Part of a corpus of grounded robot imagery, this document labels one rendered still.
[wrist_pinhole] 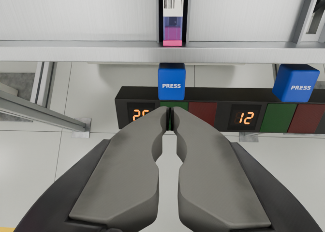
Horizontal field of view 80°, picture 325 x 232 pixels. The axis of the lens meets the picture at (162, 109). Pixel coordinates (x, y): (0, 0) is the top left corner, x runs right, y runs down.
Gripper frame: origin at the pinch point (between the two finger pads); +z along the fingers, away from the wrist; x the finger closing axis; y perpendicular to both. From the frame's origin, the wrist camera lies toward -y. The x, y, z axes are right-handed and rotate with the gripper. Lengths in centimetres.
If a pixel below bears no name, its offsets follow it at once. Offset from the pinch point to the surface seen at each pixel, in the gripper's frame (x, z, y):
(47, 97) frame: -38, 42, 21
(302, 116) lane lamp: 13.8, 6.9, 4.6
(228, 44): 4.4, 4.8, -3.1
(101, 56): -5.4, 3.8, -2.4
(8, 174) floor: -70, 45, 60
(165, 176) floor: -2, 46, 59
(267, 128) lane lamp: 10.6, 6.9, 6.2
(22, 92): -70, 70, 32
